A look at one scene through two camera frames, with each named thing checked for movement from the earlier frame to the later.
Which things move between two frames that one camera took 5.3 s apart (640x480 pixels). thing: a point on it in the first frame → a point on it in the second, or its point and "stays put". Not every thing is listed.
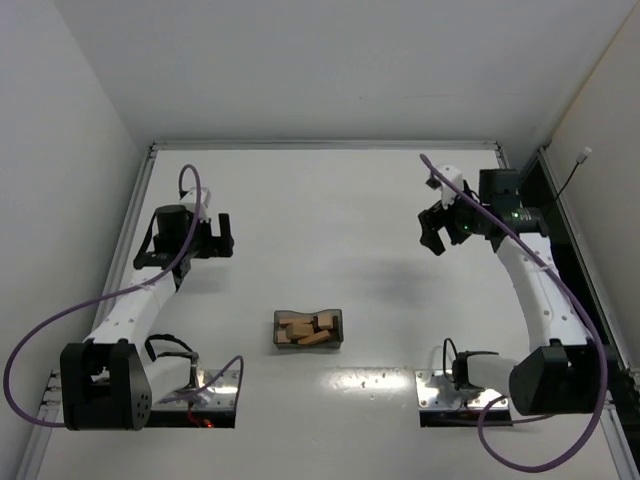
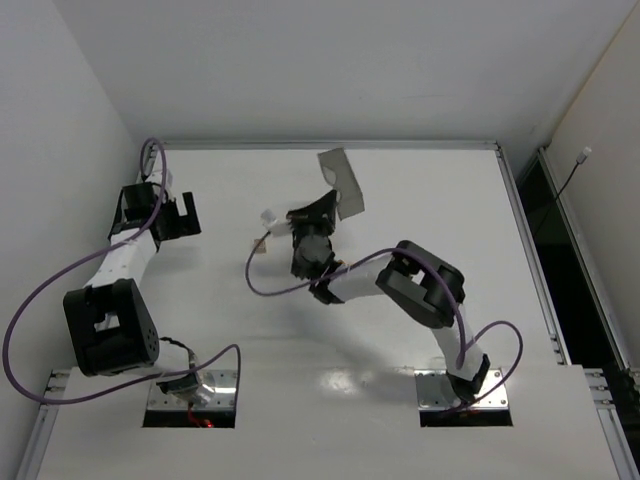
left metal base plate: [218, 389] stays put
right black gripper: [441, 224] → [310, 218]
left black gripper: [211, 242] → [176, 222]
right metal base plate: [436, 390] stays put
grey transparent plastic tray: [308, 331] → [339, 174]
